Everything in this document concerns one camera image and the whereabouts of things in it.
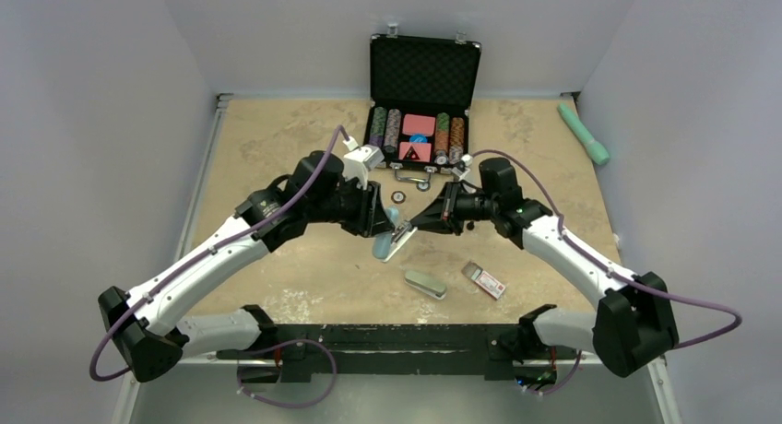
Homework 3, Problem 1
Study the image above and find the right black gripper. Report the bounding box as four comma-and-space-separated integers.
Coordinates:
410, 178, 499, 236

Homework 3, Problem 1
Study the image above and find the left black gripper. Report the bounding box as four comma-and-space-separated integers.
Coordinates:
306, 173, 394, 237

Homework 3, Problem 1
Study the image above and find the light blue stapler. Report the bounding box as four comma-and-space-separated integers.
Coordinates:
372, 206, 418, 263

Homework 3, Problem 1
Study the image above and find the green white stapler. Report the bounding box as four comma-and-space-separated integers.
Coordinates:
404, 270, 447, 300

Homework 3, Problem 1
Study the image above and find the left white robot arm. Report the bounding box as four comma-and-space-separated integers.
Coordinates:
98, 146, 394, 383

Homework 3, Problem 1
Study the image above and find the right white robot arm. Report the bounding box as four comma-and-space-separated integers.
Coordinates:
411, 157, 680, 378

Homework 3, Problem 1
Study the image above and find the pink card deck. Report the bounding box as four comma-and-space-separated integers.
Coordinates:
398, 141, 432, 163
401, 113, 436, 137

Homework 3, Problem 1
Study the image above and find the blue dealer button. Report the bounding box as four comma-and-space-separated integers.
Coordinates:
409, 134, 428, 143

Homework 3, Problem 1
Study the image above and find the red white staple box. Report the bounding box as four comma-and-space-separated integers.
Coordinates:
461, 261, 506, 300

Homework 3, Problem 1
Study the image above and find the black poker chip case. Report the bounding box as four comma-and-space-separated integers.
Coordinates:
362, 33, 483, 173

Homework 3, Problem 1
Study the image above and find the mint green cylinder tool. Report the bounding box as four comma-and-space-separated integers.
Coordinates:
557, 103, 610, 166

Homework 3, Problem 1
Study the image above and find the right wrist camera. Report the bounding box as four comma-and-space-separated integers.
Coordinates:
451, 154, 473, 182

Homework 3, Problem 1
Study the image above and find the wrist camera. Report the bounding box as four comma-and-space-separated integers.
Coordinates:
451, 154, 473, 182
342, 145, 385, 190

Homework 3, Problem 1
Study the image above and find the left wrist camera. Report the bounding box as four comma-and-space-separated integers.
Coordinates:
342, 145, 385, 190

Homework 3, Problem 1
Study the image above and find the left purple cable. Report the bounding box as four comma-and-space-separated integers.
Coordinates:
89, 124, 352, 409

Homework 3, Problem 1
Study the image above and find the purple cable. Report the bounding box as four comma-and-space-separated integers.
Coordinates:
89, 124, 352, 409
470, 149, 744, 398

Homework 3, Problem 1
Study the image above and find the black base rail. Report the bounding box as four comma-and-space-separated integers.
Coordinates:
217, 324, 559, 389

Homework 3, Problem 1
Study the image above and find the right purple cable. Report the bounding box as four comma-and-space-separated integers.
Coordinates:
470, 149, 744, 398

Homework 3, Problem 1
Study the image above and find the aluminium frame rail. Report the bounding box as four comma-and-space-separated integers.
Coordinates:
110, 93, 234, 424

